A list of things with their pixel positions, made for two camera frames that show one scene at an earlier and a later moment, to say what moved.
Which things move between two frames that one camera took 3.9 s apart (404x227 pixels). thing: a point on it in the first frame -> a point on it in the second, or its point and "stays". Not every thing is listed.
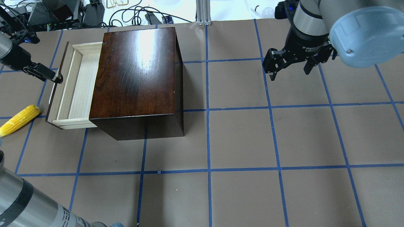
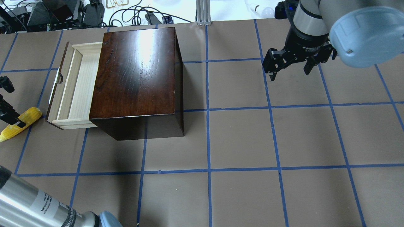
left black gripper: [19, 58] -> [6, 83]
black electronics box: [54, 14] stays
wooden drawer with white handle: [70, 104] stays
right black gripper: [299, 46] stays
